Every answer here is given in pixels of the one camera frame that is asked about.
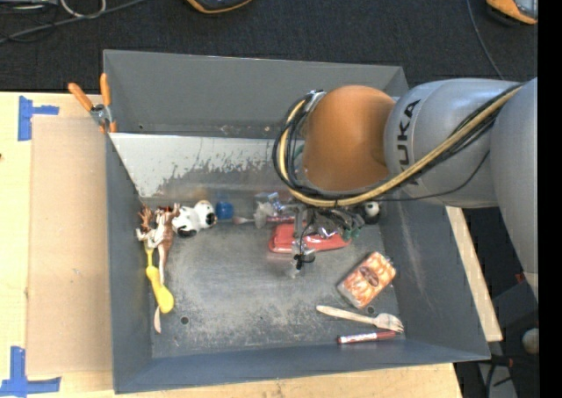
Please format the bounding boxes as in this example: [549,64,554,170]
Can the grey metal bin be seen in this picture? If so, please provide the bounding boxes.
[101,48,492,395]

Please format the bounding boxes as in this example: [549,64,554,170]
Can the clear plastic wrapper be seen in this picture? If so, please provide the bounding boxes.
[253,192,287,225]

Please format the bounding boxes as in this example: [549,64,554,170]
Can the orange printed packet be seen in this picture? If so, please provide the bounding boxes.
[335,250,398,311]

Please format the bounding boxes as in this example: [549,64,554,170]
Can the pink plastic spoon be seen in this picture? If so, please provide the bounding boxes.
[232,215,282,227]

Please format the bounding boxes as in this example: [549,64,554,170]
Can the pale wooden fork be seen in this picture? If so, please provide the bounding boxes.
[315,304,406,335]

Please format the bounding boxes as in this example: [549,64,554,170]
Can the red and white marker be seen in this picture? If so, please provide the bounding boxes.
[336,329,399,345]

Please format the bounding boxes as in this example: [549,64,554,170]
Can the white and black toy cow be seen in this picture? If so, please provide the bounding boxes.
[171,199,219,239]

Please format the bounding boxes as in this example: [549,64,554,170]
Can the brown toy horse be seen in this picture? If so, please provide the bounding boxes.
[150,202,182,286]

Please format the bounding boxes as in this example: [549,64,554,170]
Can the yellow plastic spoon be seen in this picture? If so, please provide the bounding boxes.
[143,242,176,315]

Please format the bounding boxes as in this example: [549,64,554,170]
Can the brown cardboard board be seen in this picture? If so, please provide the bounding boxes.
[25,114,116,379]

